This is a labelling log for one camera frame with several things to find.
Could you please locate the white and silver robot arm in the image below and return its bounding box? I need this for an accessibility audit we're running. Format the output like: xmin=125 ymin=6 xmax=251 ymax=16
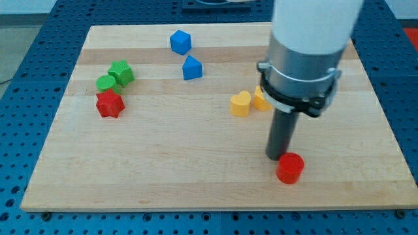
xmin=257 ymin=0 xmax=364 ymax=118

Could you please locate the yellow heart block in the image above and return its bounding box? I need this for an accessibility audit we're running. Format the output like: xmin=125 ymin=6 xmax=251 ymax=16
xmin=230 ymin=90 xmax=251 ymax=117

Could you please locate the light wooden board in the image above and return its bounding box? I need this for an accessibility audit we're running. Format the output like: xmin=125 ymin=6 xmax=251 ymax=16
xmin=21 ymin=23 xmax=417 ymax=212

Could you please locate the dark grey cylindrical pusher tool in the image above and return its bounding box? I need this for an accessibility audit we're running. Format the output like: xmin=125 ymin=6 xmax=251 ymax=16
xmin=265 ymin=109 xmax=299 ymax=161

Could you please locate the green star block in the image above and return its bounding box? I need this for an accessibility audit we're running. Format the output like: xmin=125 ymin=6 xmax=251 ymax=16
xmin=108 ymin=60 xmax=135 ymax=87

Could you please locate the red star block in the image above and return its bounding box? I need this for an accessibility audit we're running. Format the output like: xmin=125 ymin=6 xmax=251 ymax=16
xmin=96 ymin=89 xmax=125 ymax=118

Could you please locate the yellow pentagon block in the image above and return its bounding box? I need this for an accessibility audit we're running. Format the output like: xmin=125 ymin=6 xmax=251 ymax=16
xmin=253 ymin=86 xmax=272 ymax=111

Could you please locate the blue cube block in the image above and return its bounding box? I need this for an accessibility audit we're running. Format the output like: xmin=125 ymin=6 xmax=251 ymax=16
xmin=170 ymin=30 xmax=192 ymax=55

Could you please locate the blue triangular prism block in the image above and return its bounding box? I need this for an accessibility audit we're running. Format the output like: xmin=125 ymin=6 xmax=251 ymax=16
xmin=182 ymin=55 xmax=203 ymax=80

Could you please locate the green cylinder block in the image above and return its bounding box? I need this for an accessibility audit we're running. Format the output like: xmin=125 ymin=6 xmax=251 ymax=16
xmin=95 ymin=75 xmax=121 ymax=95

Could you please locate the red cylinder block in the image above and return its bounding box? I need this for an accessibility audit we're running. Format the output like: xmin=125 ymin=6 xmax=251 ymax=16
xmin=276 ymin=152 xmax=304 ymax=184

